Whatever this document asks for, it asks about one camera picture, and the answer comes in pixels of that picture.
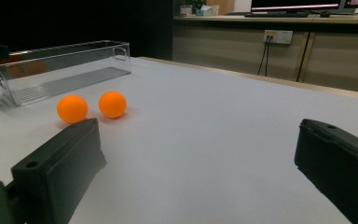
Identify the wide black monitor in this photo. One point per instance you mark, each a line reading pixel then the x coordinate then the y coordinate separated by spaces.
pixel 295 4

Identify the tissue box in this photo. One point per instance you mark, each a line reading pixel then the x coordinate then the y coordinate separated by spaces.
pixel 205 11

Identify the black keyboard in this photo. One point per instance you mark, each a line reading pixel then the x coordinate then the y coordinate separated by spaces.
pixel 276 14

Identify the beige panelled counter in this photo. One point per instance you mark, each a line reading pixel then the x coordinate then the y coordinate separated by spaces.
pixel 223 46

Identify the black computer mouse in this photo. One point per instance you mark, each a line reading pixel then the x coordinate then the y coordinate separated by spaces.
pixel 325 14

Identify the white table mat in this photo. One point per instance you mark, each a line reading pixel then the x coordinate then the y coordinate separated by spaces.
pixel 199 140

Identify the clear plastic container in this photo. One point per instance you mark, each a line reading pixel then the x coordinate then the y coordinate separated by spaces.
pixel 68 82

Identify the green plant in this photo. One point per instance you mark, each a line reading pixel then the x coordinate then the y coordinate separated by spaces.
pixel 196 3

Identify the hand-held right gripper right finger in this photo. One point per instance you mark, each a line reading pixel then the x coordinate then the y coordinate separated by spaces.
pixel 341 168

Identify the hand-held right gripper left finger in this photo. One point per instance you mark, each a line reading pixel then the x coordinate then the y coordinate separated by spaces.
pixel 56 168

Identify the white wall socket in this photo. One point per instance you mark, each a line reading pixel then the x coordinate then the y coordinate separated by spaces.
pixel 278 36

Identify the orange ball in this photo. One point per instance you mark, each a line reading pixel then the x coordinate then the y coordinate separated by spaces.
pixel 112 104
pixel 72 109

